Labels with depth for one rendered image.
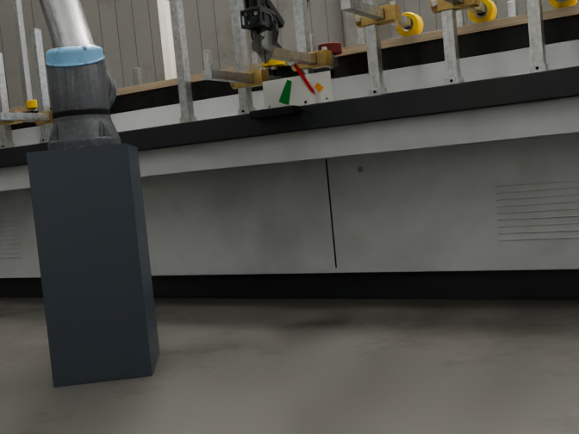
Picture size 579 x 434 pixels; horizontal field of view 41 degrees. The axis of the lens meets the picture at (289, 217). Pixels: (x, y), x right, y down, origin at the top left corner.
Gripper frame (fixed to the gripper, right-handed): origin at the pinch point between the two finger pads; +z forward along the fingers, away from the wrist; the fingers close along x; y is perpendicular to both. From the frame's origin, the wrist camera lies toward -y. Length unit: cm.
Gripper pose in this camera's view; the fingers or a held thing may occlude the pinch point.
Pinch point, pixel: (267, 58)
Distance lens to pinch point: 231.8
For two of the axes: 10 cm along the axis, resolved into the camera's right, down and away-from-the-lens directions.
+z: 0.8, 10.0, 0.4
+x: 8.6, -0.5, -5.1
